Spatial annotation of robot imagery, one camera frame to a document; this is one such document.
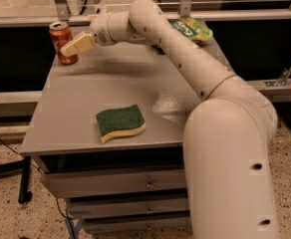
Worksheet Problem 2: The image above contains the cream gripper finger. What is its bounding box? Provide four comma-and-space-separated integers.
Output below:
61, 32, 95, 57

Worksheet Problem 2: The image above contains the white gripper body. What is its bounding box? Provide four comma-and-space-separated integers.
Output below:
89, 13, 115, 46

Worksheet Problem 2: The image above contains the red coke can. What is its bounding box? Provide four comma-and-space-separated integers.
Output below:
49, 21, 79, 65

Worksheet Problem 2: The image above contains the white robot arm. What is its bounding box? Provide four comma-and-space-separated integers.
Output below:
61, 0, 280, 239

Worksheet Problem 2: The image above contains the green yellow sponge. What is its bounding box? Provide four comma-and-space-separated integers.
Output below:
96, 105, 146, 143

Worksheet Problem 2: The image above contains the green chip bag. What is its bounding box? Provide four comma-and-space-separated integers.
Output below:
164, 15, 213, 43

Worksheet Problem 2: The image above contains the black stand leg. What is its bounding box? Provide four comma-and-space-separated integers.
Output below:
0, 155, 34, 205

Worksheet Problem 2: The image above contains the top grey drawer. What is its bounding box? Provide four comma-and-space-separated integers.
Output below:
42, 166, 186, 198

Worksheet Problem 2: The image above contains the grey drawer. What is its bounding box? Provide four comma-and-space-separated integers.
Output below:
67, 195, 188, 219
42, 166, 186, 198
83, 211, 190, 234

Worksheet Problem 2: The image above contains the grey drawer cabinet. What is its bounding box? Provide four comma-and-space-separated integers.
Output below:
19, 23, 253, 235

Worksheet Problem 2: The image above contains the middle grey drawer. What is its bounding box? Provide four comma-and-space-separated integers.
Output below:
67, 195, 188, 219

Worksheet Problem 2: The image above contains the bottom grey drawer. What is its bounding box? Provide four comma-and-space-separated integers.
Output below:
83, 211, 190, 234

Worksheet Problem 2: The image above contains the metal railing frame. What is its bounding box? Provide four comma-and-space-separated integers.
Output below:
0, 0, 291, 29

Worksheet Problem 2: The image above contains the black floor cable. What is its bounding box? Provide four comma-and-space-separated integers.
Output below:
0, 122, 74, 239

